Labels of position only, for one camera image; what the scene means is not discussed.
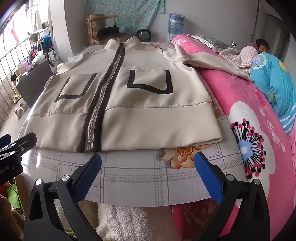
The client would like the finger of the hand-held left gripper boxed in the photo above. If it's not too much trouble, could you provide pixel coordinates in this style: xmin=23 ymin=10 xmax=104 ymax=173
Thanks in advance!
xmin=0 ymin=132 xmax=38 ymax=158
xmin=0 ymin=134 xmax=12 ymax=151

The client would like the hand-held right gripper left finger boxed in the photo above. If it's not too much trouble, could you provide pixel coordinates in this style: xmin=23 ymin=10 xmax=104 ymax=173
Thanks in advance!
xmin=24 ymin=153 xmax=102 ymax=241

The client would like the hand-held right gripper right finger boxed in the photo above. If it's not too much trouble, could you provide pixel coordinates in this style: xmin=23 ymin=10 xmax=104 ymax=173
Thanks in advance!
xmin=194 ymin=152 xmax=271 ymax=241

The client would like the beige zip jacket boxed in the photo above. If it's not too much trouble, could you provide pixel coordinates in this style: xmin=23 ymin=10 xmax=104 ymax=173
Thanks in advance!
xmin=18 ymin=37 xmax=254 ymax=154

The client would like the pile of clothes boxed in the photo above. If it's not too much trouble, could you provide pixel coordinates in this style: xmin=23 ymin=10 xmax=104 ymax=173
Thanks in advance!
xmin=26 ymin=35 xmax=57 ymax=67

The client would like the green bag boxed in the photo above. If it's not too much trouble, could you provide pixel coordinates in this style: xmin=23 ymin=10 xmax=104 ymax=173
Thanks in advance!
xmin=7 ymin=183 xmax=23 ymax=211

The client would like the floral plaid bed sheet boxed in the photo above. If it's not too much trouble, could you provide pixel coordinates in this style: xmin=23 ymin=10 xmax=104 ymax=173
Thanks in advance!
xmin=22 ymin=40 xmax=245 ymax=207

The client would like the white fluffy rug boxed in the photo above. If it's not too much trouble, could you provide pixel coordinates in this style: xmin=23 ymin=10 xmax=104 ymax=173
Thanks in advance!
xmin=96 ymin=203 xmax=174 ymax=241

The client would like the metal window railing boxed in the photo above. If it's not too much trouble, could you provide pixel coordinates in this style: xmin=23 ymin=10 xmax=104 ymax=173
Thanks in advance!
xmin=0 ymin=35 xmax=33 ymax=126

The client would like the pink floral blanket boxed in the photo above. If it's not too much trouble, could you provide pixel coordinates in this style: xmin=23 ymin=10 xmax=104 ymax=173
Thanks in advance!
xmin=171 ymin=35 xmax=296 ymax=241

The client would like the blue cartoon blanket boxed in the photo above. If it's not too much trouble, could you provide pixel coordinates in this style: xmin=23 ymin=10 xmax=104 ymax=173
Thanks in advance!
xmin=250 ymin=52 xmax=296 ymax=136

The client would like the pink knit garment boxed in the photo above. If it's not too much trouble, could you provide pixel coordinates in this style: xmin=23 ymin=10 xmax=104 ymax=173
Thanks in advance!
xmin=218 ymin=46 xmax=258 ymax=68

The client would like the wooden chair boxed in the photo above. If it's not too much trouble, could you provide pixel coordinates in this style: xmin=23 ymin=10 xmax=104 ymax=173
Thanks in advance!
xmin=86 ymin=15 xmax=127 ymax=45

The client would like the lace-trimmed pillow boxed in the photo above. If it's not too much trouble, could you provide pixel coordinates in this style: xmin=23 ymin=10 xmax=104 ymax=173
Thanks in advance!
xmin=187 ymin=34 xmax=238 ymax=52

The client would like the black cloth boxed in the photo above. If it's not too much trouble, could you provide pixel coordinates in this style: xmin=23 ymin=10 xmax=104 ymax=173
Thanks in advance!
xmin=96 ymin=25 xmax=120 ymax=36

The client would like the blue water jug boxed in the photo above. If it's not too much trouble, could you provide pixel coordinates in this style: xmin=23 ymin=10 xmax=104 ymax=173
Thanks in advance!
xmin=167 ymin=12 xmax=185 ymax=36

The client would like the floral wall curtain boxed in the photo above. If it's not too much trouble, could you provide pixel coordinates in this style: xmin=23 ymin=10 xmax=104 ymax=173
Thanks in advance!
xmin=84 ymin=0 xmax=165 ymax=33

